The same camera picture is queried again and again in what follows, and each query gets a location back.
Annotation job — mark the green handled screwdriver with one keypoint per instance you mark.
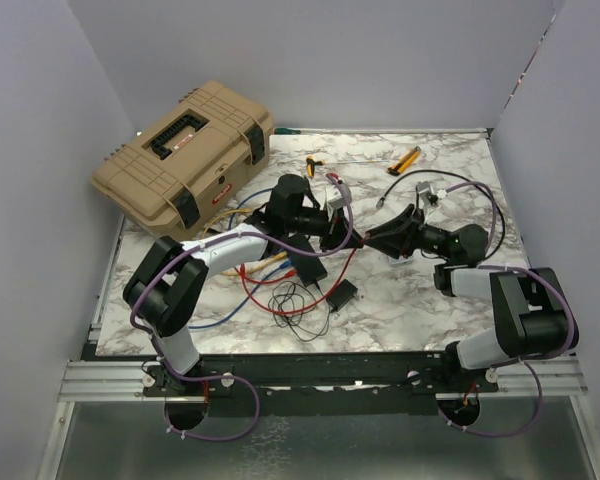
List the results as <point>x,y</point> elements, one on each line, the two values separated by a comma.
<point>287,131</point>

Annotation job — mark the yellow utility knife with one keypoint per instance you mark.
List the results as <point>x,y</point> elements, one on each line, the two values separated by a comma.
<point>407,160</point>

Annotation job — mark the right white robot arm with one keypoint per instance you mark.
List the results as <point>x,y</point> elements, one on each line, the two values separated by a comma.
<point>531,317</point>

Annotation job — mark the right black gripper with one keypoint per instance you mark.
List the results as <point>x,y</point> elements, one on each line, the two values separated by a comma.
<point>399,236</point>

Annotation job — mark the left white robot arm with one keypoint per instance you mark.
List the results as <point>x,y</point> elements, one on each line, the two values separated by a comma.
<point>164,290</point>

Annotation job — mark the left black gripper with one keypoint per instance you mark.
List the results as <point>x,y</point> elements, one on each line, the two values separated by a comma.
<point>341,234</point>

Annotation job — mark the tan plastic toolbox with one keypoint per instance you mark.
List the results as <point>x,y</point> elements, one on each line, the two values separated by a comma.
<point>174,177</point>

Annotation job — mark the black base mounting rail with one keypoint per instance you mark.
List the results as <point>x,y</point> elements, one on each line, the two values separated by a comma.
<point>319,384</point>

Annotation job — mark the black blue network switch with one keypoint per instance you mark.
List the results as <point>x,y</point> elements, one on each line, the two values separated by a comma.
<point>309,270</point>

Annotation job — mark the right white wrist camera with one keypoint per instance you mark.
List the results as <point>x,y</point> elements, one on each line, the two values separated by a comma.
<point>428,195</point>

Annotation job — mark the white grey flat device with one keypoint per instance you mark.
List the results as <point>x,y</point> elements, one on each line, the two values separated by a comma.
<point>395,262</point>

